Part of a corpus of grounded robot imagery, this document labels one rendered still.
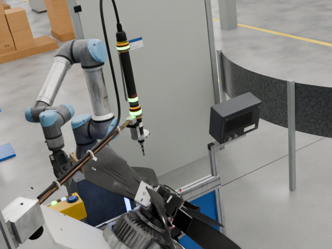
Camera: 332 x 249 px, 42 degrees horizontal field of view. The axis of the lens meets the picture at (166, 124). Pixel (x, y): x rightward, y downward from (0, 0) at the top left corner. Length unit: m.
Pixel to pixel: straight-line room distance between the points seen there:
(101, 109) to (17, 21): 6.95
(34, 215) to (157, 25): 2.64
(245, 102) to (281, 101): 1.14
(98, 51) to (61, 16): 7.59
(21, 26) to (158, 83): 5.72
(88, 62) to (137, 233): 0.92
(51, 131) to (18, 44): 7.32
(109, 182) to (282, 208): 2.17
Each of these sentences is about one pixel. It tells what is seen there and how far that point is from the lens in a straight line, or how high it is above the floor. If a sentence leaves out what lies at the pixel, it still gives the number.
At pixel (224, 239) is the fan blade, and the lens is 1.62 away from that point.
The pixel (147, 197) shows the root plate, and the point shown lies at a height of 1.24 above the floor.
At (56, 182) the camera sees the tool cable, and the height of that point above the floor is 1.56.
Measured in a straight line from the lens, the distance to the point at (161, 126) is 3.87.
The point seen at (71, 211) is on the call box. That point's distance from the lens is 2.05.
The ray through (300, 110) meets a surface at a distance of 3.38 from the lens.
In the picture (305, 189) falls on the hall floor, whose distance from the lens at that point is 3.78.
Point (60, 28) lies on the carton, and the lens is 9.76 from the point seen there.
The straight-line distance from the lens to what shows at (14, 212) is 1.18.
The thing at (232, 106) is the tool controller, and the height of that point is 1.24.
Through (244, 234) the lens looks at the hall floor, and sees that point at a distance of 3.34.
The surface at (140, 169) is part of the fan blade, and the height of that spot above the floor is 1.17.
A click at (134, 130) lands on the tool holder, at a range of 1.60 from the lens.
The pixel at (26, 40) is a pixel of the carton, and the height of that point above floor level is 0.29.
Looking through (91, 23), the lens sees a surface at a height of 1.52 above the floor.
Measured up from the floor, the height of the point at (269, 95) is 0.79.
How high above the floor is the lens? 2.20
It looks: 26 degrees down
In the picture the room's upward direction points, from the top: 9 degrees counter-clockwise
